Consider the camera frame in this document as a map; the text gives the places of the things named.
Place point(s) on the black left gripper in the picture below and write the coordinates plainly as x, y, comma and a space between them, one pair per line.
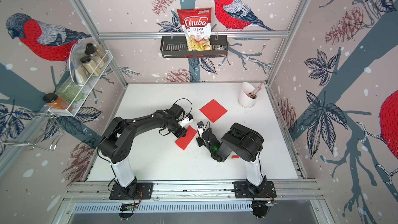
183, 132

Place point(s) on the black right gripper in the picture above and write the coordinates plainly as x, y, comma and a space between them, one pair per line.
199, 142

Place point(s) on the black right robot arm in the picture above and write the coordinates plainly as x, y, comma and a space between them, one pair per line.
243, 141

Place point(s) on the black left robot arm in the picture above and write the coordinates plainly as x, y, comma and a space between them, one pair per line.
117, 140

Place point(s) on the white pen cup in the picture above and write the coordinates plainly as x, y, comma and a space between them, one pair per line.
244, 99

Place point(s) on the beige spice bottle front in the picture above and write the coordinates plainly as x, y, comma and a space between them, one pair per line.
91, 67

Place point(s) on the beige spice bottle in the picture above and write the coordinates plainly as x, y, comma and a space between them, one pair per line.
96, 52
91, 67

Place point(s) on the Chuba cassava chips bag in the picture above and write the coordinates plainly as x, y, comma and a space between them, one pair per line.
196, 25

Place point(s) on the green lidded jar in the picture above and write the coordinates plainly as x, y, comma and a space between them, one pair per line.
70, 92

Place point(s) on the beige spice bottle rear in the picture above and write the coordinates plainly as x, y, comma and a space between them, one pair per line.
96, 52

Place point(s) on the orange spice jar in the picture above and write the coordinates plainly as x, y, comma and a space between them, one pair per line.
55, 102

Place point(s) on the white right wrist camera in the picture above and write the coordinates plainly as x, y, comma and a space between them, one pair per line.
201, 128

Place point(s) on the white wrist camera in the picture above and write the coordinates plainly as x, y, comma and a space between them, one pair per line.
201, 128
187, 119

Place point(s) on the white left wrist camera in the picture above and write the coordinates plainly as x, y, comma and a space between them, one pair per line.
187, 119

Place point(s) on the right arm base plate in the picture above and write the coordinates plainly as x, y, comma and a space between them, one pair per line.
247, 190

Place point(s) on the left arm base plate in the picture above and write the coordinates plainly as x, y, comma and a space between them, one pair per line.
137, 191

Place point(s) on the black wire basket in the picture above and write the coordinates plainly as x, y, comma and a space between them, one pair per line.
183, 47

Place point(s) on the white wire shelf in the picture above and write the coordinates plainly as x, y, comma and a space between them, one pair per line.
80, 76

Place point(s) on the chrome wire rack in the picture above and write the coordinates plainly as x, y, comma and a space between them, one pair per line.
42, 132

